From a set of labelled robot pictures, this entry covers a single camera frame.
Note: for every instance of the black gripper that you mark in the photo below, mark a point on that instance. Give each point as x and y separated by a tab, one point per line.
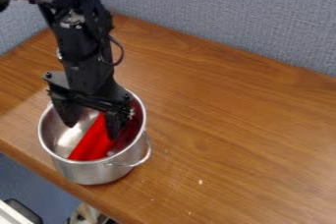
86	84

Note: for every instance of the red elongated object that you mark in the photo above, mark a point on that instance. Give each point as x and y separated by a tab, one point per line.
95	144

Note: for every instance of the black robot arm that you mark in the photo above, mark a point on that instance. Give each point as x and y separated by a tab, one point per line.
74	19

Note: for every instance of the silver metal pot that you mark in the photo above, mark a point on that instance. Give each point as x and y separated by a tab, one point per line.
130	153

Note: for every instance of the white patterned object under table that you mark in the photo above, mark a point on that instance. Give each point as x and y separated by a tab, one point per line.
88	215

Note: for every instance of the black and white object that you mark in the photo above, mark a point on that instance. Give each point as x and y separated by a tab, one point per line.
16	213

